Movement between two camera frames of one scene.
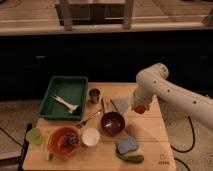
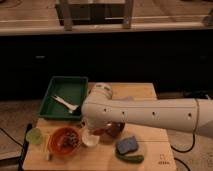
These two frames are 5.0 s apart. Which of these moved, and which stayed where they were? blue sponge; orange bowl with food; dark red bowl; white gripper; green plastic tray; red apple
Moved: red apple; white gripper
Stayed: dark red bowl; orange bowl with food; green plastic tray; blue sponge
